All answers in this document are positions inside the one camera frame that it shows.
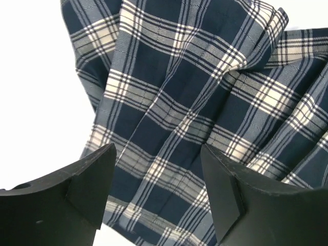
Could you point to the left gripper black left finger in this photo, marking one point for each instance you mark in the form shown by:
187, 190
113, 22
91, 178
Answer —
65, 207

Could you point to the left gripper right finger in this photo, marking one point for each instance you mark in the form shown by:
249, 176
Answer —
249, 208

